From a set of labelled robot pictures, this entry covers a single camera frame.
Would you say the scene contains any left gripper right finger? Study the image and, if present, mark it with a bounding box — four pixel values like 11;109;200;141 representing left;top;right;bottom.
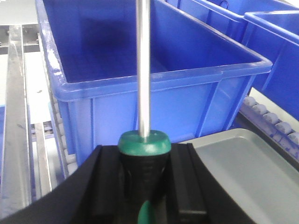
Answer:
165;143;254;224

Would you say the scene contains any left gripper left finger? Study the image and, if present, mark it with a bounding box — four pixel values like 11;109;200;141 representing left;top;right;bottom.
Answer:
0;144;124;224

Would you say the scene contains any green black screwdriver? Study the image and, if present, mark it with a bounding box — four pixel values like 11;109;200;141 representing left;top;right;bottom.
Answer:
118;0;171;224

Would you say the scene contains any grey metal tray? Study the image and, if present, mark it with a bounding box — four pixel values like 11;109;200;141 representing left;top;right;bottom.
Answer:
189;128;299;224

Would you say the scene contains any blue bin before tray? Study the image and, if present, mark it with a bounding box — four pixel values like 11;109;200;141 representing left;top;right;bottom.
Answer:
36;0;272;164

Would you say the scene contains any white roller conveyor track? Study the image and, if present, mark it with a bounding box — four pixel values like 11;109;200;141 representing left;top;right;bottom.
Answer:
240;96;299;159

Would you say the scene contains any blue bin right near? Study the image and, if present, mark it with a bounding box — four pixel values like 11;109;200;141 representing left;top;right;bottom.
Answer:
242;10;299;119

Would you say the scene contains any blue bin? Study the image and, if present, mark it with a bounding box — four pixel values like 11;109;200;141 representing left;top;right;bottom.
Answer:
166;0;299;42
242;10;299;119

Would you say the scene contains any blue bin right far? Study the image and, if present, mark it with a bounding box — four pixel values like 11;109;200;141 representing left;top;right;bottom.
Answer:
166;0;299;42

